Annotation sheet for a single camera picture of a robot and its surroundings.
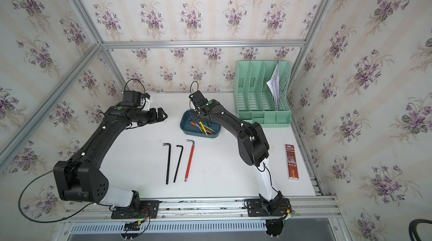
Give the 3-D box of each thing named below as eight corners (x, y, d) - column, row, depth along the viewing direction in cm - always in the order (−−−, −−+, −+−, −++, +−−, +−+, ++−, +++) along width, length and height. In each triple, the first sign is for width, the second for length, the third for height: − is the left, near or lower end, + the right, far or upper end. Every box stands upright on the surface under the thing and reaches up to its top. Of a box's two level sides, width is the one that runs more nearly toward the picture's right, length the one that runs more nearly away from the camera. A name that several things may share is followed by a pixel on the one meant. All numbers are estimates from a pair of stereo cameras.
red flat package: (288, 180, 84) (289, 178, 82) (284, 145, 97) (285, 143, 95) (298, 181, 84) (300, 180, 82) (293, 146, 96) (294, 144, 94)
